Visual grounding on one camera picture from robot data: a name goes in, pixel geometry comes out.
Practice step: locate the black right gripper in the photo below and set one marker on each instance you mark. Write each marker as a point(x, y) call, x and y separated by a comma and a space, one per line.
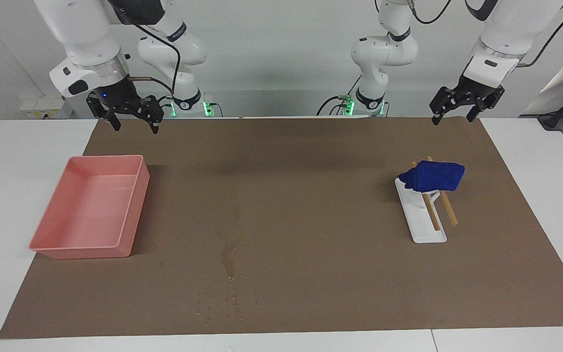
point(118, 98)

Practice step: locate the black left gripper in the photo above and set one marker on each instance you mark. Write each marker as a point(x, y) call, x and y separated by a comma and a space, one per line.
point(474, 90)

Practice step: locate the blue towel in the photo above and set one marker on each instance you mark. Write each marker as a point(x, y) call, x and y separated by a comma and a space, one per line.
point(435, 176)

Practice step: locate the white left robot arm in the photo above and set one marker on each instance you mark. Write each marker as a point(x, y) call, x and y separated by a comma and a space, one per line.
point(511, 29)

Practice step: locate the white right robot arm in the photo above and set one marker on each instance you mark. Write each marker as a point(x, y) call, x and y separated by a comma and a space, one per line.
point(86, 34)

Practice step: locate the pink plastic bin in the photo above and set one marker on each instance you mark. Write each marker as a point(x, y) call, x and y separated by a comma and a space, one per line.
point(91, 210)

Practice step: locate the wooden rack rod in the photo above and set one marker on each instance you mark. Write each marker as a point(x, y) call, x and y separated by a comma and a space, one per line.
point(450, 210)
point(432, 212)

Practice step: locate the white rack with wooden bars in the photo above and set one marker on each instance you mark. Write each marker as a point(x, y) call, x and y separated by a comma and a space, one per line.
point(421, 220)

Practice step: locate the brown table mat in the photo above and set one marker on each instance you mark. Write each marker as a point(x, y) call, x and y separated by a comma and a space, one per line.
point(286, 186)

